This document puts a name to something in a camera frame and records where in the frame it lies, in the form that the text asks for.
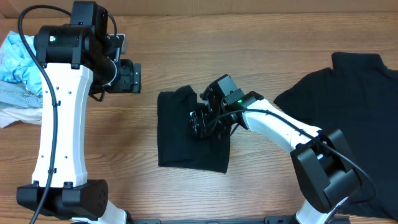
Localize black t-shirt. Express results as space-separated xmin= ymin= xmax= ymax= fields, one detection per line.
xmin=157 ymin=85 xmax=231 ymax=173

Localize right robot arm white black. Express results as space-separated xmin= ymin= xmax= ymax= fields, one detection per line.
xmin=190 ymin=90 xmax=364 ymax=223

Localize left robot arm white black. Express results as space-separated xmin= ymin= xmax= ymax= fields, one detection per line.
xmin=16 ymin=1 xmax=141 ymax=223

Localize black clothes pile right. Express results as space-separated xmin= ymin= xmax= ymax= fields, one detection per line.
xmin=274 ymin=52 xmax=397 ymax=220

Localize light blue crumpled shirt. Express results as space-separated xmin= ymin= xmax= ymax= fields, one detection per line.
xmin=1 ymin=31 xmax=42 ymax=95

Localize folded blue denim jeans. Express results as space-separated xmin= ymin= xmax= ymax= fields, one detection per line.
xmin=1 ymin=80 xmax=43 ymax=109

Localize folded pale pink garment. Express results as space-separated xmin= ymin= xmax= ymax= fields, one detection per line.
xmin=1 ymin=107 xmax=43 ymax=128

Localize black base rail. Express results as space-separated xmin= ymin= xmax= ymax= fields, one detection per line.
xmin=127 ymin=216 xmax=296 ymax=224

